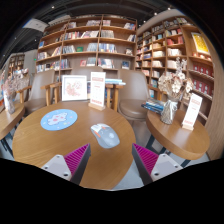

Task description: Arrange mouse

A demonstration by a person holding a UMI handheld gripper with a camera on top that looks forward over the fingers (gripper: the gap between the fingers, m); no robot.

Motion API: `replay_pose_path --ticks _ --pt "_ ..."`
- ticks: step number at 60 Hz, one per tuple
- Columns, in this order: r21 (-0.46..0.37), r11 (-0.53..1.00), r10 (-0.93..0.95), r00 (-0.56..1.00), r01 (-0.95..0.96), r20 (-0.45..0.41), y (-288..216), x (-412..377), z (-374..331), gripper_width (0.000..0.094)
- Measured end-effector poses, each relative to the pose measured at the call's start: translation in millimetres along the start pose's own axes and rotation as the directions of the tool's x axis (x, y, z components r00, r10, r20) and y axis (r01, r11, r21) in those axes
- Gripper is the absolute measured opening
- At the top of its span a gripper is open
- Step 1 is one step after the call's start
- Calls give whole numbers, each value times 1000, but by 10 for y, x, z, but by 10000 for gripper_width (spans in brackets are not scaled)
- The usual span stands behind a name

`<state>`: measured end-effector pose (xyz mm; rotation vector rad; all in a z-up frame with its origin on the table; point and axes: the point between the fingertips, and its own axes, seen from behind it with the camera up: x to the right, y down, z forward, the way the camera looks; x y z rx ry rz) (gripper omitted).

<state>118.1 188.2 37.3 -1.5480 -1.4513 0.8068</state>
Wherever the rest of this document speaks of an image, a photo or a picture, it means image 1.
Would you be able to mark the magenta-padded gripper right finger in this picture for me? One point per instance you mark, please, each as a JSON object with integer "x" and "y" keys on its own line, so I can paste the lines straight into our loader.
{"x": 146, "y": 160}

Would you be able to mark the wooden table with vase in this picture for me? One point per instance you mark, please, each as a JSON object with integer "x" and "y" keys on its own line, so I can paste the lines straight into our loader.
{"x": 8, "y": 121}

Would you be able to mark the brown armchair with wooden arms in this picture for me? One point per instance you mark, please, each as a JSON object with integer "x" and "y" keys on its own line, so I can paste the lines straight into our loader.
{"x": 38, "y": 90}
{"x": 135, "y": 96}

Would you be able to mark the white framed picture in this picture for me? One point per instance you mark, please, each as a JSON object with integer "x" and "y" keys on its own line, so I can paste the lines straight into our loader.
{"x": 74, "y": 88}

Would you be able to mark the stack of pale books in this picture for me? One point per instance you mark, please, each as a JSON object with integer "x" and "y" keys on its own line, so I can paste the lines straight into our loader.
{"x": 115, "y": 81}

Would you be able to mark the round wooden side table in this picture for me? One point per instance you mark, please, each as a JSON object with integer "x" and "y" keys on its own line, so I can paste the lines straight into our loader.
{"x": 176, "y": 136}

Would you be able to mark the small white sign stand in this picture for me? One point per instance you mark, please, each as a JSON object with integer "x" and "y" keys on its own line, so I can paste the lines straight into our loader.
{"x": 192, "y": 111}

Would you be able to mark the white sign in wooden base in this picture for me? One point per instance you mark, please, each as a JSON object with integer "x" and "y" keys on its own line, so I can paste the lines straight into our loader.
{"x": 97, "y": 88}

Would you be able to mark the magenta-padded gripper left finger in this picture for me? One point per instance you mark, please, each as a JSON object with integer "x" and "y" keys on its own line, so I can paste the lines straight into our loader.
{"x": 76, "y": 160}

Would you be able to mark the stack of dark books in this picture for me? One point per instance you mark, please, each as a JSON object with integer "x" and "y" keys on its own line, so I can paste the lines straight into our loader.
{"x": 153, "y": 106}

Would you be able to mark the glass vase with dried flowers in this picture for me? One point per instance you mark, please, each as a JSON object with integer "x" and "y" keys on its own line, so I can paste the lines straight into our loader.
{"x": 170, "y": 100}

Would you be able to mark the vase with pink flowers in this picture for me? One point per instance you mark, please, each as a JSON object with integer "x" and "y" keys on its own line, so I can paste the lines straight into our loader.
{"x": 10, "y": 100}

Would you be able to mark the wide wooden book shelf unit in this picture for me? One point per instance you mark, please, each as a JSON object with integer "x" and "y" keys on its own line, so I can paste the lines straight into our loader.
{"x": 86, "y": 43}

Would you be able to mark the grey computer mouse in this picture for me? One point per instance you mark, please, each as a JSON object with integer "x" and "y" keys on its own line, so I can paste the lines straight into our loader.
{"x": 106, "y": 136}

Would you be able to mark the small distant book shelf unit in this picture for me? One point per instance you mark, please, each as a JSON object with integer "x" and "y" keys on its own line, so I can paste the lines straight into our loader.
{"x": 16, "y": 65}

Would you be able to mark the round blue mouse pad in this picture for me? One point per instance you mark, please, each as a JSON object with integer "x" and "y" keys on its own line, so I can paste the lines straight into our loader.
{"x": 58, "y": 120}

